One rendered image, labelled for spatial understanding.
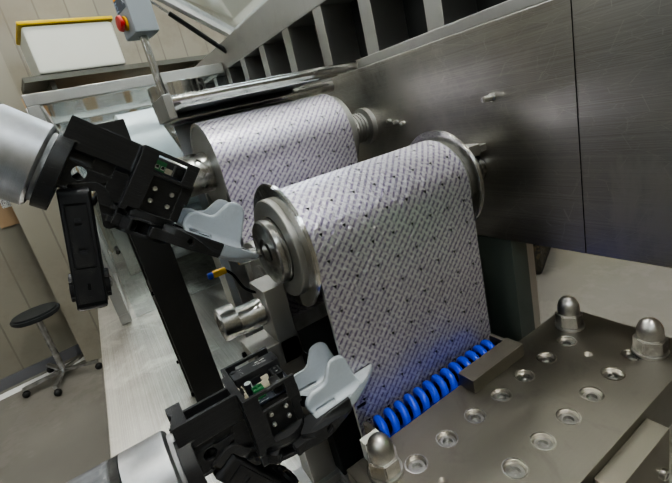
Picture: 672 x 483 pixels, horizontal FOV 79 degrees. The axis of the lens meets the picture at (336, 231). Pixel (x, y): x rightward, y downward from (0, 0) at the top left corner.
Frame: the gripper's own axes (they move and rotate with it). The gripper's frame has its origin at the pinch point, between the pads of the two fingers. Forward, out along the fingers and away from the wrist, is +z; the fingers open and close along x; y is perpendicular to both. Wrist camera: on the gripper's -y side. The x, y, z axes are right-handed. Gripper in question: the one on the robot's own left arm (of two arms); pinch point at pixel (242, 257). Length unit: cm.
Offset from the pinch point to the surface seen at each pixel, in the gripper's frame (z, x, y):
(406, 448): 19.2, -14.6, -12.5
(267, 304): 4.6, -1.1, -4.1
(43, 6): -80, 337, 102
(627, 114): 24.6, -22.6, 28.2
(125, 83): -16, 94, 30
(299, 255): 2.5, -7.8, 2.6
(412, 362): 22.6, -8.4, -5.0
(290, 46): 10, 47, 46
